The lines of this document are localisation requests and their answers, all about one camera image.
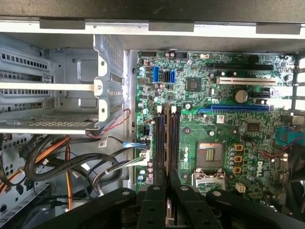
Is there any orange flat data wire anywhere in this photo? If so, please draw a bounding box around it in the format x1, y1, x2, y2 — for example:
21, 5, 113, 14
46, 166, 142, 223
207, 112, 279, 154
64, 143, 74, 212

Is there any RAM slot with black clips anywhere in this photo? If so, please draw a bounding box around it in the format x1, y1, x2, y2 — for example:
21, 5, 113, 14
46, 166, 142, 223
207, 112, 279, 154
162, 106, 166, 171
174, 106, 181, 171

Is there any white expansion slot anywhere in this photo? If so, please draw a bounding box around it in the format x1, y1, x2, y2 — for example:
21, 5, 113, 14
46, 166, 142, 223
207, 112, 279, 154
216, 76, 277, 86

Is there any blue expansion slot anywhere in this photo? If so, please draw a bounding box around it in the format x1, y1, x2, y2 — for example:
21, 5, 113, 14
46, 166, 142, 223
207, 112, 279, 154
197, 104, 271, 115

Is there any thick black wire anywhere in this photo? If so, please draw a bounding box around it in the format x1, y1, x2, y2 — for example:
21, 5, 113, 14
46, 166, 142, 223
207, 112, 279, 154
23, 137, 134, 182

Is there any multicolour wires white plug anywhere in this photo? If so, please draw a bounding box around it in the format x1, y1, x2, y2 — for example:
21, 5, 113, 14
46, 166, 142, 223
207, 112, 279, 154
91, 152, 151, 198

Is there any black square chipset chip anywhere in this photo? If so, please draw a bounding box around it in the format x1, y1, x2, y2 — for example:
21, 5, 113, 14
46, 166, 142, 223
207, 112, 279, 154
185, 77, 203, 91

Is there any red black fan wire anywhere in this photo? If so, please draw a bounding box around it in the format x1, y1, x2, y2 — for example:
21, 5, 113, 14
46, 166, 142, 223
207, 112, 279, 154
251, 139, 300, 159

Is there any red black twisted wire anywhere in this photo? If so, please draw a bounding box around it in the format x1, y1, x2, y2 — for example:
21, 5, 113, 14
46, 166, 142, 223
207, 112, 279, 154
86, 108, 131, 139

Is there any CPU socket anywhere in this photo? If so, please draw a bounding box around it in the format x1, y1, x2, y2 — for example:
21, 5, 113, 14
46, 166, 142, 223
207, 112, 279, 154
195, 141, 226, 169

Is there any RAM stick with blue label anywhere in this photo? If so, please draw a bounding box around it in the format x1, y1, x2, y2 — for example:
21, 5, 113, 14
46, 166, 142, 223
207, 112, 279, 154
165, 102, 178, 227

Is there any grey metal disk bay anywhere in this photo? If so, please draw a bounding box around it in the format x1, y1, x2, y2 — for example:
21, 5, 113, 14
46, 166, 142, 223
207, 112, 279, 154
0, 33, 126, 134

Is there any blue flat data wire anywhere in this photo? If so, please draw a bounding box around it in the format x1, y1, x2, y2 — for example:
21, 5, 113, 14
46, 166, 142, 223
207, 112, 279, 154
122, 142, 146, 149

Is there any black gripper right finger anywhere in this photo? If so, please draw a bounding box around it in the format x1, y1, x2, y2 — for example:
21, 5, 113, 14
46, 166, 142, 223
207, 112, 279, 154
169, 169, 305, 229

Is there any black case fan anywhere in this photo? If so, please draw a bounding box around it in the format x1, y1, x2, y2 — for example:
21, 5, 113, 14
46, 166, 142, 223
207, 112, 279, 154
285, 140, 305, 215

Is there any round silver coin battery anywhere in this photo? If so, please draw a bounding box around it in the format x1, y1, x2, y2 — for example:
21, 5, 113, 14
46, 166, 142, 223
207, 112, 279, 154
234, 89, 250, 104

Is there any green motherboard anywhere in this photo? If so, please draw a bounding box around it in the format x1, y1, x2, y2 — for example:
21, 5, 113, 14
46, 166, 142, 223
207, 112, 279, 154
135, 50, 296, 203

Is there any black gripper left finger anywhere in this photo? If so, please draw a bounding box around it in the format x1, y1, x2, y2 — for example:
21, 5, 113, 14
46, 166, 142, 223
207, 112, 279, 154
33, 169, 167, 229

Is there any black expansion slot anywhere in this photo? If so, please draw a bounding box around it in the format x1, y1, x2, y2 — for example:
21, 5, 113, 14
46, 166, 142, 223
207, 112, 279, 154
213, 62, 275, 72

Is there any black PC case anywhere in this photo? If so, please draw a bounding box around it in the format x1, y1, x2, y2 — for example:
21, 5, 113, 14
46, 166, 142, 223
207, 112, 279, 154
0, 0, 305, 229

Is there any RAM slot with white clips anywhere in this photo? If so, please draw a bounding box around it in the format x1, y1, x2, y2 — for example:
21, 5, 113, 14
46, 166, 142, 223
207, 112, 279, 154
169, 104, 175, 170
156, 104, 163, 171

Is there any metal socket cover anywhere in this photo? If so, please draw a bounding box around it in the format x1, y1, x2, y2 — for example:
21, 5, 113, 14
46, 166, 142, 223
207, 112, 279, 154
192, 168, 226, 194

